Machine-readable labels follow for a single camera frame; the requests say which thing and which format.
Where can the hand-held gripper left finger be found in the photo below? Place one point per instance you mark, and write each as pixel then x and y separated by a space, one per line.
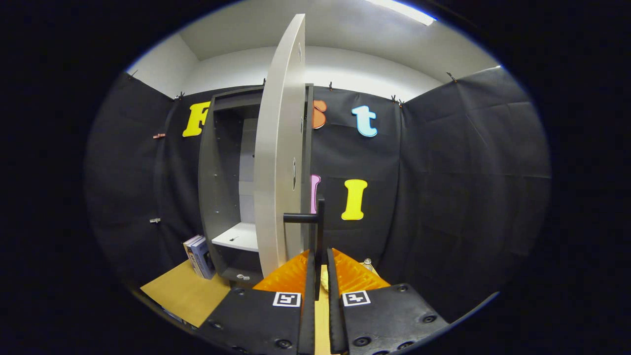
pixel 309 315

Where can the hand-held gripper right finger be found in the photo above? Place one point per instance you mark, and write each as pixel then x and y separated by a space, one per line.
pixel 335 320

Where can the grey shoe cabinet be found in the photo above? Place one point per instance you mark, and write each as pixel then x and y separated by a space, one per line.
pixel 217 172

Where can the beige shoe cabinet door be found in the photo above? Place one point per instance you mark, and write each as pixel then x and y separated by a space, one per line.
pixel 276 148

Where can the white cabinet shelf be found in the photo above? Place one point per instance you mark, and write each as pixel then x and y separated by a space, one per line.
pixel 239 236

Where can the pale yellow round toy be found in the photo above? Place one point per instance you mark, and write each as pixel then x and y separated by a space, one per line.
pixel 324 279

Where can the blue book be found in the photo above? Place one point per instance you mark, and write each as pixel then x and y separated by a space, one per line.
pixel 202 259

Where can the white book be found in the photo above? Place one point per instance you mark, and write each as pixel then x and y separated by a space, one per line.
pixel 190 245

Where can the black backdrop cloth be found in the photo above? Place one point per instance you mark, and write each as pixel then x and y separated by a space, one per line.
pixel 468 172

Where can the ceiling light strip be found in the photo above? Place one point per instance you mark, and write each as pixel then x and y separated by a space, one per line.
pixel 402 11

